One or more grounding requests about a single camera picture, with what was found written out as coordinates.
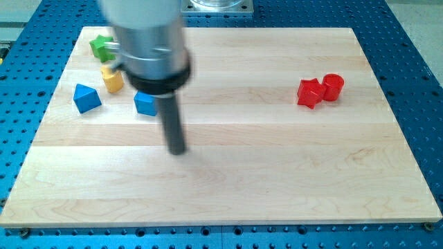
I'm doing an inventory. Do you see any red cylinder block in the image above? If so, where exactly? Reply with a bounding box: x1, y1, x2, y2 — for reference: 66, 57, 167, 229
322, 73, 345, 101

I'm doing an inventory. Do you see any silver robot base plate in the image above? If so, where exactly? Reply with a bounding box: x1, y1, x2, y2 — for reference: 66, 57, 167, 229
181, 0, 254, 16

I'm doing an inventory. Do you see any right board clamp screw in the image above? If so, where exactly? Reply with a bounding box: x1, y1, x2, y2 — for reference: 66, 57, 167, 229
422, 222, 435, 232

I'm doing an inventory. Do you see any blue triangle block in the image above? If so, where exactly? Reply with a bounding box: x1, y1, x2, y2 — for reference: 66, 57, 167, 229
73, 84, 102, 113

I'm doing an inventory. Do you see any green star block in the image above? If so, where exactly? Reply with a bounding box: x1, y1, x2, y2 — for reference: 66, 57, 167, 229
89, 35, 116, 63

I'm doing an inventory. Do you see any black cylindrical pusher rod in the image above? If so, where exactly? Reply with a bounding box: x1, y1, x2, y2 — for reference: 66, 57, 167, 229
156, 94, 186, 155

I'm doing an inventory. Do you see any board clamp screw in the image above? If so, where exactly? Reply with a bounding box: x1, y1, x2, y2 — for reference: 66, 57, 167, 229
18, 228, 30, 239
422, 222, 435, 232

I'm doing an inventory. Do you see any yellow cylinder block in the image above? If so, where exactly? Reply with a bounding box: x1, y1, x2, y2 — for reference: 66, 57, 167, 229
100, 65, 124, 93

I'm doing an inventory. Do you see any left board clamp screw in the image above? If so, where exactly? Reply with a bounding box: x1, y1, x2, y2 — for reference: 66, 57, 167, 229
18, 228, 30, 239

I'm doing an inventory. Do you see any red star block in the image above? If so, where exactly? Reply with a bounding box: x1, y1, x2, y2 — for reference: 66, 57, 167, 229
297, 78, 326, 109

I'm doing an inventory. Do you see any light wooden board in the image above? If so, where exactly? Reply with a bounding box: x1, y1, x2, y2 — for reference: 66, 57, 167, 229
1, 26, 442, 228

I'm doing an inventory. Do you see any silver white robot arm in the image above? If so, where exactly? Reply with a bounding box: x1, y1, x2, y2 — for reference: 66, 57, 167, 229
98, 0, 191, 155

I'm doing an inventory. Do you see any blue cube block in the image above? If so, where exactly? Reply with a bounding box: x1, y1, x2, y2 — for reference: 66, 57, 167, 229
134, 91, 157, 116

